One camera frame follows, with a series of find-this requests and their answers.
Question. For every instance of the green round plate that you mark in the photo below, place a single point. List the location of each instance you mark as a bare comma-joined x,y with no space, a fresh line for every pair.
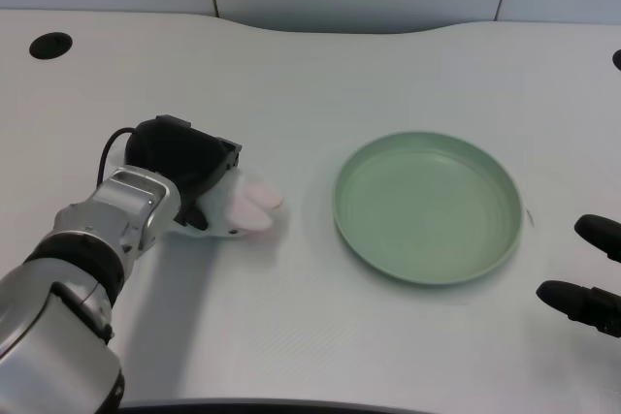
428,208

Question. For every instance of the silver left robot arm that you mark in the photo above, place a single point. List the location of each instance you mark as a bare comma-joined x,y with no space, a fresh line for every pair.
73,288

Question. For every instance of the white plush rabbit doll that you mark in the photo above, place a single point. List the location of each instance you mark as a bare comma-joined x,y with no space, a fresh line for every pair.
242,208

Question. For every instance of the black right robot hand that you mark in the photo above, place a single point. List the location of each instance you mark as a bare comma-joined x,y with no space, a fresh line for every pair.
589,288

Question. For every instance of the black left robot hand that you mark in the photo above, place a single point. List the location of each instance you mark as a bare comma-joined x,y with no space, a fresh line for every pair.
182,162

